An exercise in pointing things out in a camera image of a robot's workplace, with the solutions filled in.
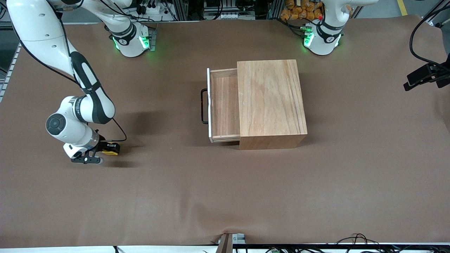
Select orange toy pile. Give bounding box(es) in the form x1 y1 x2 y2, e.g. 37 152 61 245
280 0 324 20

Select black metal drawer handle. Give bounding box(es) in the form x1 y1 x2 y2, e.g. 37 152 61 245
201 89 210 124

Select wooden drawer with white front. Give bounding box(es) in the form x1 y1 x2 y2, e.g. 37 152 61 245
207 68 241 143

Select wooden drawer cabinet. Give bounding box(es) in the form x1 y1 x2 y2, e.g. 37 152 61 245
237 59 308 150

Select white power strip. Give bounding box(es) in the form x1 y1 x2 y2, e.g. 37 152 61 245
135 3 176 21

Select black cable bundle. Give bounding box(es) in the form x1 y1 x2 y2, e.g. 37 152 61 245
334 233 450 253

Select white perforated rail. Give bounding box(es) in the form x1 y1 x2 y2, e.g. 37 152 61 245
0 42 21 102

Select metal table edge bracket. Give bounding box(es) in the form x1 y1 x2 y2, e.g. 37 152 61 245
215 233 246 253

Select brown table mat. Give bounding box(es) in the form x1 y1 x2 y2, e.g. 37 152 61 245
0 14 450 248

